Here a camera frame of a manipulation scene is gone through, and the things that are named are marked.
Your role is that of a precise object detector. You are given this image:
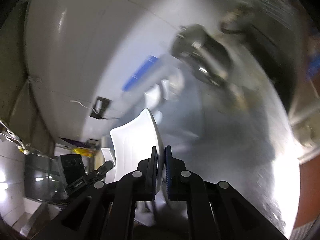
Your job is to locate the small white square dish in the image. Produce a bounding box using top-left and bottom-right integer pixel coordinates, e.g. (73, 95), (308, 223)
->
(110, 108), (165, 193)

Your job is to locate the yellow bag on shelf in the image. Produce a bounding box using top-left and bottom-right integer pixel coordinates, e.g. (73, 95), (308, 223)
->
(72, 147), (94, 158)

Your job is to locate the large white square dish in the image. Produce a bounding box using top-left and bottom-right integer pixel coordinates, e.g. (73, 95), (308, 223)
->
(144, 79), (169, 110)

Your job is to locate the translucent plastic storage bin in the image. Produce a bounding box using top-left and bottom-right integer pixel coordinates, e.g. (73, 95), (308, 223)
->
(118, 55), (203, 140)

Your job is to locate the blue bin lid rim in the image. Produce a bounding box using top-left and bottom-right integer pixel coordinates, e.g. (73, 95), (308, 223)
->
(121, 56), (159, 92)

